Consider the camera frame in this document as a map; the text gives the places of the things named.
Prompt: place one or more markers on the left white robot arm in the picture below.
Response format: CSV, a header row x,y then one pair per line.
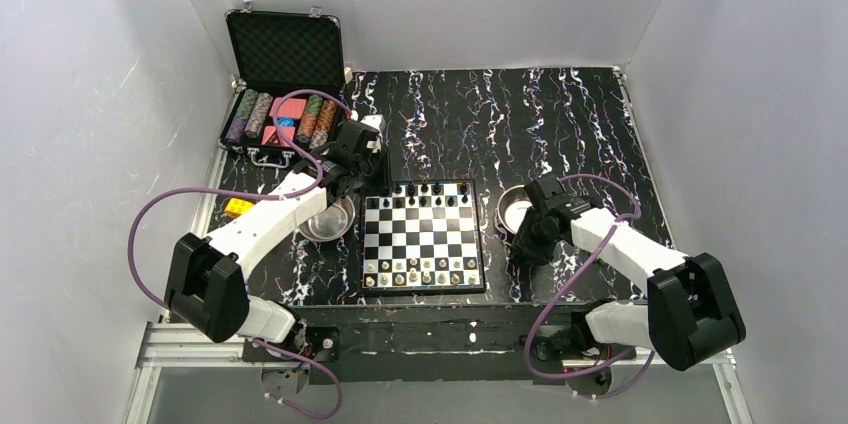
x,y
207,282

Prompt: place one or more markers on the black poker chip case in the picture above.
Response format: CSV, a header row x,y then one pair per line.
x,y
278,53

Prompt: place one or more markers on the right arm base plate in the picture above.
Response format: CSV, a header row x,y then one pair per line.
x,y
571,342

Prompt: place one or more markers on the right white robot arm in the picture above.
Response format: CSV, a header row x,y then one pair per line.
x,y
689,313

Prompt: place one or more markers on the steel bowl with chess pieces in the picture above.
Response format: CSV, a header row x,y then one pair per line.
x,y
511,208

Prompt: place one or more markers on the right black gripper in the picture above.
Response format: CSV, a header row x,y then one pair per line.
x,y
525,240

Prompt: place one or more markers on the small steel bowl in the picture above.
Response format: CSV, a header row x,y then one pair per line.
x,y
332,223

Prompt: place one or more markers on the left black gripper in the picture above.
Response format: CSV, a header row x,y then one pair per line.
x,y
370,160

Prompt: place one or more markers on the colourful toy block car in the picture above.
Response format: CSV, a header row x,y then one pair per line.
x,y
236,207

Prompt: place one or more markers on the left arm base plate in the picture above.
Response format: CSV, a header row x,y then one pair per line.
x,y
321,344

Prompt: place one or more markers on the black and white chessboard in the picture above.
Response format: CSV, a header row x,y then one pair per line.
x,y
423,237

